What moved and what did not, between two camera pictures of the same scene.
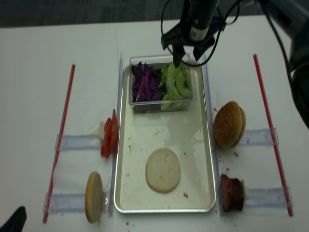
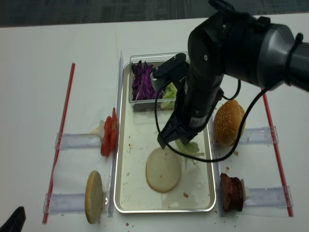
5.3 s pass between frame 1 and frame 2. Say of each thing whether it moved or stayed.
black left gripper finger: stayed
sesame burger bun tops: stayed
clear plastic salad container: stayed
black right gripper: moved
